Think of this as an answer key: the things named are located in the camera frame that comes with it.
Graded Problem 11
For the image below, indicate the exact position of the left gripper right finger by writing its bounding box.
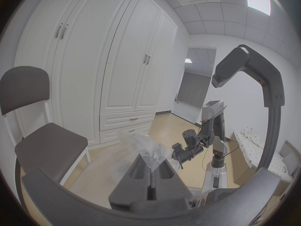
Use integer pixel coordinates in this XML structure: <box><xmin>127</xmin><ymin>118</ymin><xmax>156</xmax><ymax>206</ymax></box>
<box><xmin>152</xmin><ymin>159</ymin><xmax>194</xmax><ymax>209</ymax></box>

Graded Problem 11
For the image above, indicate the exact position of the grey curtain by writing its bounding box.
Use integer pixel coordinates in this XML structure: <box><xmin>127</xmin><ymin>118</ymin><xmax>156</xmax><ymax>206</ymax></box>
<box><xmin>176</xmin><ymin>71</ymin><xmax>211</xmax><ymax>108</ymax></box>

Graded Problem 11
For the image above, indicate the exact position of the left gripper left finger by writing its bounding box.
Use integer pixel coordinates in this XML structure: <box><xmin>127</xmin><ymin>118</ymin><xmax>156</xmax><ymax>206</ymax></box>
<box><xmin>109</xmin><ymin>153</ymin><xmax>151</xmax><ymax>209</ymax></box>

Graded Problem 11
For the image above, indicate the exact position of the bed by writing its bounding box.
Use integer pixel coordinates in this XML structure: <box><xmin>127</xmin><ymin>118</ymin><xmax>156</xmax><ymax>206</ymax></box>
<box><xmin>229</xmin><ymin>127</ymin><xmax>298</xmax><ymax>190</ymax></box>

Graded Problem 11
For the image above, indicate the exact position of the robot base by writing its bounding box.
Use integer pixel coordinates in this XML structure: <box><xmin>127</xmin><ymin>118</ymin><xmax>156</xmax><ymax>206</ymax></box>
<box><xmin>192</xmin><ymin>161</ymin><xmax>238</xmax><ymax>209</ymax></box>

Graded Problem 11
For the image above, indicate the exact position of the black cable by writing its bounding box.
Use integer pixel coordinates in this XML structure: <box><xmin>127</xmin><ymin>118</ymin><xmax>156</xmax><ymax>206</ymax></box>
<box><xmin>202</xmin><ymin>141</ymin><xmax>240</xmax><ymax>171</ymax></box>

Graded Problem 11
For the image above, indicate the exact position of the white wardrobe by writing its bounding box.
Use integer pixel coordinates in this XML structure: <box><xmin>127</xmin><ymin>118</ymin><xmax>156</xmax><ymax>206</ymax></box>
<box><xmin>14</xmin><ymin>0</ymin><xmax>178</xmax><ymax>150</ymax></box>

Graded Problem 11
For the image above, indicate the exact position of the white chair grey seat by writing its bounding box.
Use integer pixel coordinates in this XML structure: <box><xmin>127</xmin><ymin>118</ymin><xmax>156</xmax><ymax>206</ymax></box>
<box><xmin>0</xmin><ymin>66</ymin><xmax>91</xmax><ymax>186</ymax></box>

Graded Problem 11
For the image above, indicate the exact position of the clear plastic bag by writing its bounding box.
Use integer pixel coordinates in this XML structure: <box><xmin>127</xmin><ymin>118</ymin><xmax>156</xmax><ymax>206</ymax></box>
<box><xmin>118</xmin><ymin>131</ymin><xmax>184</xmax><ymax>174</ymax></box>

